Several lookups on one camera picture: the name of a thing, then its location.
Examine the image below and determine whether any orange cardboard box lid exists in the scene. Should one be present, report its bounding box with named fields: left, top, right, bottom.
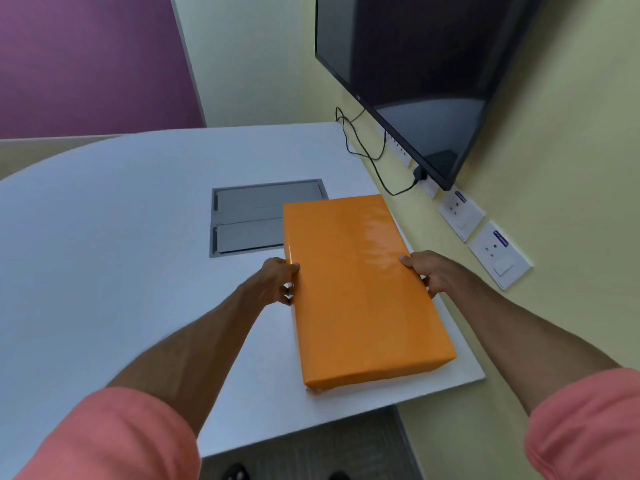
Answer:
left=282, top=193, right=457, bottom=392

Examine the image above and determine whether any pink right sleeve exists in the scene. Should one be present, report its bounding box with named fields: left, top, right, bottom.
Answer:
left=523, top=367, right=640, bottom=480

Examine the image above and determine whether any white table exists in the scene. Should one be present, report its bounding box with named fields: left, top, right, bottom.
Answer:
left=0, top=121, right=487, bottom=480

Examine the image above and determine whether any person's right forearm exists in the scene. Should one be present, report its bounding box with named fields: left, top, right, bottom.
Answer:
left=439, top=274, right=623, bottom=415

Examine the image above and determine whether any white socket strip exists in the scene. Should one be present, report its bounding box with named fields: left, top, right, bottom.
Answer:
left=385, top=130, right=413, bottom=168

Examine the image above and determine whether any person's left hand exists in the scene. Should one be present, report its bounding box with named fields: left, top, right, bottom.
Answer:
left=248, top=257, right=301, bottom=308

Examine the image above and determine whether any white wall socket blue label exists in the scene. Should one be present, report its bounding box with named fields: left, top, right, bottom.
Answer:
left=438, top=187, right=486, bottom=243
left=468, top=220, right=534, bottom=291

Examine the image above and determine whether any person's left forearm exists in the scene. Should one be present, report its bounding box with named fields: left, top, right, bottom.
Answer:
left=107, top=284, right=266, bottom=435

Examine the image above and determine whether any pink left sleeve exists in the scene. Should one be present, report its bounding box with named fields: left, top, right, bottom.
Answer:
left=15, top=387, right=202, bottom=480

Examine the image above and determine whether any grey table cable hatch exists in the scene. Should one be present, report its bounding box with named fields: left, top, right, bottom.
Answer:
left=209, top=178, right=330, bottom=259

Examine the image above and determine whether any pink sleeve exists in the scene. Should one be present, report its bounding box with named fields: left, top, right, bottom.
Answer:
left=523, top=367, right=640, bottom=480
left=15, top=387, right=202, bottom=480

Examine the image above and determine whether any person's right hand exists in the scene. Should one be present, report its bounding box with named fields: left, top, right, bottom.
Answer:
left=399, top=250, right=469, bottom=299

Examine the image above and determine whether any black power cable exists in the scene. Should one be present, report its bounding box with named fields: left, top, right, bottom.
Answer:
left=335, top=106, right=423, bottom=197

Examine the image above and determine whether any black wall television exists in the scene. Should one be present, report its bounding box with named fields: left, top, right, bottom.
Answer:
left=314, top=0, right=551, bottom=192

